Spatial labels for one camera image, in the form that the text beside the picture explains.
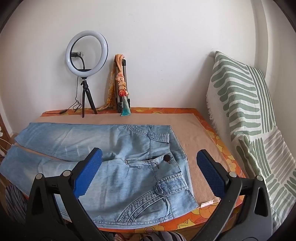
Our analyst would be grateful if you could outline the light blue denim pants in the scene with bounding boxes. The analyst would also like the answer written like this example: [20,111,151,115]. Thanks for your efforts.
[0,123,199,230]

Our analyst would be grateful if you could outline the person's striped clothing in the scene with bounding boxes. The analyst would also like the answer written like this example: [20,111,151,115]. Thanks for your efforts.
[5,183,186,241]

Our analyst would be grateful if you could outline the green striped white pillow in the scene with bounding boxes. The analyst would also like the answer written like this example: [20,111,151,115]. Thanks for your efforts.
[206,51,278,144]

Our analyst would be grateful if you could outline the white cable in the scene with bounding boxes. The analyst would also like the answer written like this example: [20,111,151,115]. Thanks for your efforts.
[0,138,11,158]

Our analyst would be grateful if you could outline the small black tripod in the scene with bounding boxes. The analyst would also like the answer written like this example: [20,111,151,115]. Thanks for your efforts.
[77,70,98,118]

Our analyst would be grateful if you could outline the orange floral tablecloth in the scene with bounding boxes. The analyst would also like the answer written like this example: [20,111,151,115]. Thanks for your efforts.
[42,107,245,233]

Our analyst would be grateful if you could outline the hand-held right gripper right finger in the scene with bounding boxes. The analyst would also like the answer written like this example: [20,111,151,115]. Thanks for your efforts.
[192,149,272,241]

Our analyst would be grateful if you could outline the green grey striped cushion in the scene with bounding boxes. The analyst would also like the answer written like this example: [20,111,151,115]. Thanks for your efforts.
[231,128,296,232]

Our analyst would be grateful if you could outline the black ring light cable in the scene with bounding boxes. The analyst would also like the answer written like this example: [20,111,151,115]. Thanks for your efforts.
[43,77,82,115]

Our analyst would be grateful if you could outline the white ring light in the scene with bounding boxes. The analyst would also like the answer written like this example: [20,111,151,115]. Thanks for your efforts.
[65,30,109,71]

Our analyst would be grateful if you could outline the black gooseneck phone holder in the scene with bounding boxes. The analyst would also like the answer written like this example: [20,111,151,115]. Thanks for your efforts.
[70,52,88,70]

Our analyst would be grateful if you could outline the folded grey tripod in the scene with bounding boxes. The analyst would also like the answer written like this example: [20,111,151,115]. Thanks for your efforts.
[114,59,131,114]

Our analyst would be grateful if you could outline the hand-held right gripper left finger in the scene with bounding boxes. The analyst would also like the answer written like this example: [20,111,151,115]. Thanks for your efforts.
[25,147,109,241]

